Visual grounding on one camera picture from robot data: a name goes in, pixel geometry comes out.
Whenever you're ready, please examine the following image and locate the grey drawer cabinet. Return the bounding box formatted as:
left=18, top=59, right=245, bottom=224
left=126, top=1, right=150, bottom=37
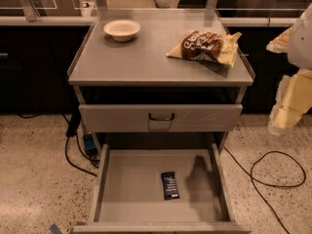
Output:
left=69, top=9, right=254, bottom=146

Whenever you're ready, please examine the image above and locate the open middle drawer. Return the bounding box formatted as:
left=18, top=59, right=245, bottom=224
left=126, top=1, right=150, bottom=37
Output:
left=74, top=145, right=251, bottom=234

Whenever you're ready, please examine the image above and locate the white paper bowl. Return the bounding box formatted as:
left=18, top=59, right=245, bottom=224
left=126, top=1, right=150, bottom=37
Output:
left=103, top=19, right=140, bottom=42

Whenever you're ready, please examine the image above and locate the yellow brown chip bag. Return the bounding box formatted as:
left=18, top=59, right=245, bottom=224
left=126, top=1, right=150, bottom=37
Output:
left=167, top=29, right=242, bottom=67

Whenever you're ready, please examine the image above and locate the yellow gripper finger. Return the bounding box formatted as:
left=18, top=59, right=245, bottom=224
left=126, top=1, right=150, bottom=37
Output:
left=268, top=69, right=312, bottom=135
left=266, top=27, right=292, bottom=54

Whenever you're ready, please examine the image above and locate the black floor cable right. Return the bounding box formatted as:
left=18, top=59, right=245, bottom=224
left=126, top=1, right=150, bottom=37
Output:
left=223, top=145, right=307, bottom=234

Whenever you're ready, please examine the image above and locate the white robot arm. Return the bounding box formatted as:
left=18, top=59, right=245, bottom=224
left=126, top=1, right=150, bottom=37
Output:
left=266, top=5, right=312, bottom=135

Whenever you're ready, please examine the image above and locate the blue power adapter box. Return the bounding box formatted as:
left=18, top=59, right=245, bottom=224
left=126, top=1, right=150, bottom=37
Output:
left=83, top=134, right=97, bottom=155

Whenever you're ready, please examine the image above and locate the black drawer handle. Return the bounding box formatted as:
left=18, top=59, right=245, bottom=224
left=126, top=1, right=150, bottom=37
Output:
left=148, top=113, right=176, bottom=122

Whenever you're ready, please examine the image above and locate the black power cable left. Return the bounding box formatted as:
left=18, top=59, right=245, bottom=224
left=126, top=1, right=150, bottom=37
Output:
left=17, top=111, right=101, bottom=177

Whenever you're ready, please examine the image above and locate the closed top drawer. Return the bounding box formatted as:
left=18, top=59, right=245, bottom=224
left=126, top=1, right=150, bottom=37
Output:
left=79, top=104, right=242, bottom=133

